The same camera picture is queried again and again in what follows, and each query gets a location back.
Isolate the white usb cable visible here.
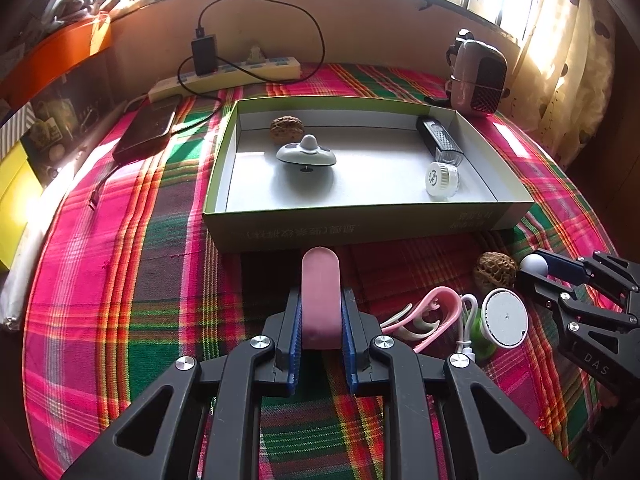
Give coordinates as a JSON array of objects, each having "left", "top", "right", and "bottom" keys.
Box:
[{"left": 453, "top": 292, "right": 481, "bottom": 361}]

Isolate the white power strip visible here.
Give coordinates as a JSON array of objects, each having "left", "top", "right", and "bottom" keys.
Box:
[{"left": 148, "top": 56, "right": 302, "bottom": 102}]

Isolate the black power bank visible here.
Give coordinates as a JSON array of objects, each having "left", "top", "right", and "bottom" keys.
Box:
[{"left": 113, "top": 96, "right": 182, "bottom": 166}]

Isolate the cream patterned curtain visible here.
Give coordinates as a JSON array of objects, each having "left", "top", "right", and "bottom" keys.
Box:
[{"left": 500, "top": 0, "right": 616, "bottom": 169}]

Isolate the pink hook clip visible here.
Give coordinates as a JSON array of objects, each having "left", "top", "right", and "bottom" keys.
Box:
[{"left": 381, "top": 286, "right": 462, "bottom": 353}]

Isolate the white ribbed cap jar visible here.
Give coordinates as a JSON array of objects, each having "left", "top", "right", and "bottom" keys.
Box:
[{"left": 425, "top": 162, "right": 459, "bottom": 198}]

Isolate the green cardboard box tray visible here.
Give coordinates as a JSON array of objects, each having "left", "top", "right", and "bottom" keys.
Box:
[{"left": 203, "top": 96, "right": 534, "bottom": 252}]

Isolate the striped box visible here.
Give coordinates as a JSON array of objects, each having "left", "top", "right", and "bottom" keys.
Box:
[{"left": 0, "top": 102, "right": 36, "bottom": 159}]

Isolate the wrinkled walnut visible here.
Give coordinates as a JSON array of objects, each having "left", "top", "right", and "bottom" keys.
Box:
[
  {"left": 269, "top": 115, "right": 305, "bottom": 145},
  {"left": 473, "top": 252, "right": 518, "bottom": 294}
]

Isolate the small grey space heater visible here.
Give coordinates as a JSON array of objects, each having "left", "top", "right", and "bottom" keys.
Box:
[{"left": 445, "top": 29, "right": 508, "bottom": 116}]

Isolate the yellow box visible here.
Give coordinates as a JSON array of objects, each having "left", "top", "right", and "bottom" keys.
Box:
[{"left": 0, "top": 142, "right": 42, "bottom": 272}]

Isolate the white panda toy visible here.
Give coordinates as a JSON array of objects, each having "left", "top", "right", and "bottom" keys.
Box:
[{"left": 277, "top": 133, "right": 336, "bottom": 171}]

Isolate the black charger cable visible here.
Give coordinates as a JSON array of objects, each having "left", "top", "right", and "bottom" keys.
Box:
[{"left": 86, "top": 0, "right": 327, "bottom": 212}]

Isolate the green white suction spool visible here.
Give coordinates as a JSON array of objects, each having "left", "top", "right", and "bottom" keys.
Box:
[{"left": 471, "top": 288, "right": 528, "bottom": 362}]

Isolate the orange shelf tray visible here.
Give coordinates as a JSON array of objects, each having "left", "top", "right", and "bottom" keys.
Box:
[{"left": 1, "top": 12, "right": 112, "bottom": 110}]

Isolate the black bicycle light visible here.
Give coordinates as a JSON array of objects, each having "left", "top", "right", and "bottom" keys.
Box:
[{"left": 416, "top": 116, "right": 464, "bottom": 167}]

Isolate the pink oval case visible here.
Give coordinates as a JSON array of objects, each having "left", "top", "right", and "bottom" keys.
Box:
[{"left": 300, "top": 247, "right": 342, "bottom": 350}]

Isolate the black charger adapter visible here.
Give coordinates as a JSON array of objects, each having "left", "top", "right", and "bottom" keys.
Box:
[{"left": 191, "top": 35, "right": 218, "bottom": 76}]

